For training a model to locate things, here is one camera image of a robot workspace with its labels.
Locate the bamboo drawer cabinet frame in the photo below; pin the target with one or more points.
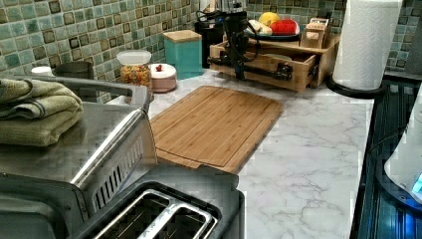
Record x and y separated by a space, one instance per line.
326 55

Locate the blue round plate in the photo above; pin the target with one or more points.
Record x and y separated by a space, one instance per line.
274 38

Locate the light green ceramic bowl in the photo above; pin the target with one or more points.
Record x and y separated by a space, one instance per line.
278 56

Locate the folded green towel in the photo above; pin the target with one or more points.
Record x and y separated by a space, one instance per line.
35 112

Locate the pink white round container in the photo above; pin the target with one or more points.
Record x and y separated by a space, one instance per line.
163 77

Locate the plush peeled banana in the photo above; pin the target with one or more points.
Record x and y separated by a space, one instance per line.
260 28

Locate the black drawer handle bar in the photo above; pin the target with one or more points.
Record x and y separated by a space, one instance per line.
283 72

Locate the stainless toaster oven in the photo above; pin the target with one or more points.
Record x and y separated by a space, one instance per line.
47 192

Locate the bamboo drawer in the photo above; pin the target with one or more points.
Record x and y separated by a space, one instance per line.
305 66

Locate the black paper towel holder base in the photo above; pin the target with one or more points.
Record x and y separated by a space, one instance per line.
352 93

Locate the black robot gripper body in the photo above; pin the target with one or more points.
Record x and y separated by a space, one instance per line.
234 25

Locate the large bamboo cutting board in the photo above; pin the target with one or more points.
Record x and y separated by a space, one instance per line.
214 126

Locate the plush yellow lemon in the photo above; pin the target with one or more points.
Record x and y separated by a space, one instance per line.
268 18

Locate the white paper towel roll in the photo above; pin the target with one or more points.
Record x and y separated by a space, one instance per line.
365 41

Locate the silver toaster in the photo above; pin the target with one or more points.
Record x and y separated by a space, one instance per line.
172 202

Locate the teal canister with bamboo lid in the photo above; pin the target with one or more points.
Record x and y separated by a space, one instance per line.
183 51

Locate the small wooden box with handle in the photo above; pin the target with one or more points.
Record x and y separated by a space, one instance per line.
315 33

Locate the grey metal cup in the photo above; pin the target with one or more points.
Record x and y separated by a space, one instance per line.
81 70

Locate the clear jar of colourful cereal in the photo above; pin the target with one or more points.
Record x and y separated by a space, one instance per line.
134 67

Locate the plush watermelon slice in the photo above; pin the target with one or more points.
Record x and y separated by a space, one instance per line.
285 27

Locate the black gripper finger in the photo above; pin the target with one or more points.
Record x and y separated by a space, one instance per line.
242 70
238 70

